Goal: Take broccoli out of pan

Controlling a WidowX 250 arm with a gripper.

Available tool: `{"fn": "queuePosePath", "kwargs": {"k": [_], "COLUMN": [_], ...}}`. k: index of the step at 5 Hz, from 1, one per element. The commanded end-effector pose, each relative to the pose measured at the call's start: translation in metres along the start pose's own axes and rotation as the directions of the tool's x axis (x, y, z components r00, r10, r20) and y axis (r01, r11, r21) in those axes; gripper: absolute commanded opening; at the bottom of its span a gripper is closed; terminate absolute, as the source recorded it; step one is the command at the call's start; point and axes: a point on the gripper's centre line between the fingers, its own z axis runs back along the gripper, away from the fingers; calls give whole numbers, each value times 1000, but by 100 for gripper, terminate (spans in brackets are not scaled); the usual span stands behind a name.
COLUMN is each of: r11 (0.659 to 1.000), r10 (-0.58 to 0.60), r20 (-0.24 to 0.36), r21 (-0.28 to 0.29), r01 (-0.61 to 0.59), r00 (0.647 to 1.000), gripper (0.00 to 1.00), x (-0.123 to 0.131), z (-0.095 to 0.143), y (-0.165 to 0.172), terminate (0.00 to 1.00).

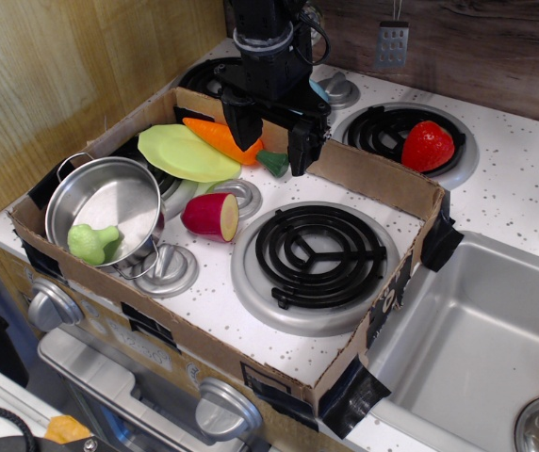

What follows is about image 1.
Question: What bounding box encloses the silver stove knob middle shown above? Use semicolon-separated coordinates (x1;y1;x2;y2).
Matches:
207;179;263;220

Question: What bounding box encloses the hanging metal spatula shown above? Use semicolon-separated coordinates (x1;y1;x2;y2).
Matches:
374;0;410;70

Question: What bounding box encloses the silver stove knob front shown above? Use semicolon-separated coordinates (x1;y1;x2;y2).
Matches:
131;244;199;299

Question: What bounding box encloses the silver stove knob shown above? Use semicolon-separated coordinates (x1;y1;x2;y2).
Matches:
207;179;263;220
131;244;199;299
318;72;361;109

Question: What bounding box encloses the silver oven knob left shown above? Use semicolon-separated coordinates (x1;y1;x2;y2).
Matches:
27;278;84;332

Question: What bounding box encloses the silver metal pot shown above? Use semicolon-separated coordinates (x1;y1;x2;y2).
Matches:
45;156;165;280

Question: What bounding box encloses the orange toy carrot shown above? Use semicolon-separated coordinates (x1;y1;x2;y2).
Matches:
183;118;289;178

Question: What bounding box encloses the light blue plastic bowl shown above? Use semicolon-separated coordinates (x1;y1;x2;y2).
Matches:
309;79;330;104

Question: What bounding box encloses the silver oven knob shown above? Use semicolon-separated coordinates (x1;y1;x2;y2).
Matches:
27;278;84;332
195;378;263;442

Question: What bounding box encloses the back left black burner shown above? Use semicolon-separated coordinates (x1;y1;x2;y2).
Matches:
173;56;241;99

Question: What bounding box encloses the yellow-green plastic plate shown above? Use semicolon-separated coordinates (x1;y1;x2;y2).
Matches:
138;124;241;183

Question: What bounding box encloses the silver oven knob right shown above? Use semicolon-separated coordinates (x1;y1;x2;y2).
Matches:
195;378;263;442

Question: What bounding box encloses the silver stove knob back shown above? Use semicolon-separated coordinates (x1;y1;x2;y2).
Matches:
318;72;361;109

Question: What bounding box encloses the silver oven door handle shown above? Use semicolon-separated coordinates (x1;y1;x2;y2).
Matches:
38;329;215;451

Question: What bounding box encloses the silver sink basin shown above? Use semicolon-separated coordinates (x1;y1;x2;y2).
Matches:
367;233;539;451

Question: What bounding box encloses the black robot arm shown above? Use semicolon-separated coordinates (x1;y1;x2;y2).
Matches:
214;1;331;176

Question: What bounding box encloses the red toy strawberry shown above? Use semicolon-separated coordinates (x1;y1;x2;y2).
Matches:
401;121;455;172

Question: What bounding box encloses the front right black burner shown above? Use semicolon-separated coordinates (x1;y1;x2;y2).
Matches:
231;202;400;337

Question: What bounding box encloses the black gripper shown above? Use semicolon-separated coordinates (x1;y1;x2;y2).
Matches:
215;32;331;177

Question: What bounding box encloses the orange object bottom left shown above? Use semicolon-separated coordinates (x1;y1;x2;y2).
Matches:
44;414;91;444

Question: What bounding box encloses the black cable bottom left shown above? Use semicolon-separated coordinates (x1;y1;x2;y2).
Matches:
0;404;40;452

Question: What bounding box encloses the red toy radish half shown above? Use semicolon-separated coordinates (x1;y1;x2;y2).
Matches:
181;192;239;242

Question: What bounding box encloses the green toy broccoli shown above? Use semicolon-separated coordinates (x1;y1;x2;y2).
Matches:
67;224;120;266

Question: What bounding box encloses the back right black burner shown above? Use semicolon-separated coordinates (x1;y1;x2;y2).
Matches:
333;102;480;190

